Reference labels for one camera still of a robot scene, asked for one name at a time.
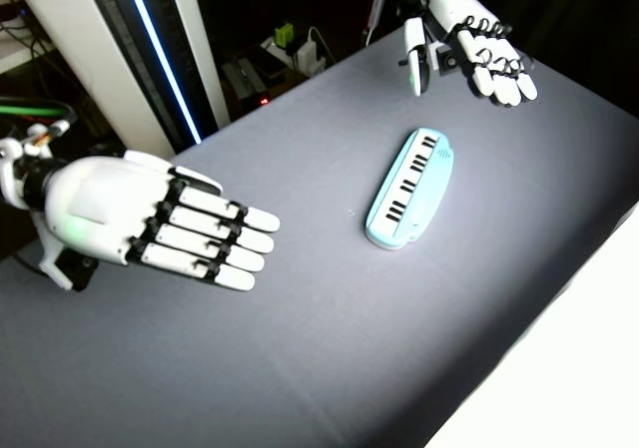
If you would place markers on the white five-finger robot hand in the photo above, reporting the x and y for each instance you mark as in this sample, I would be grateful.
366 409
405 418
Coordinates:
100 203
451 9

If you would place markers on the light blue toy piano keyboard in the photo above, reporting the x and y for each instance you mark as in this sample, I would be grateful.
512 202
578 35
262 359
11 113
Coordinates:
430 188

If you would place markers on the grey table cloth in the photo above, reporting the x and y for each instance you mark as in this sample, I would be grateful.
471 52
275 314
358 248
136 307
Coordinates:
249 368

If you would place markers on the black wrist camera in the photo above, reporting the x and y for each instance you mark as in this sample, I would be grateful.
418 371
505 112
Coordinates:
75 271
446 60

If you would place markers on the white power strip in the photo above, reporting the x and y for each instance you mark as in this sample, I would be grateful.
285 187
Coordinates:
304 59

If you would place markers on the black box with red light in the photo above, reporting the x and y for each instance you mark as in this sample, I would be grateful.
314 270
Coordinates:
249 89

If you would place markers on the white column with blue light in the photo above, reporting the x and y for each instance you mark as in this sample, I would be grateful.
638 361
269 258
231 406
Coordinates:
75 44

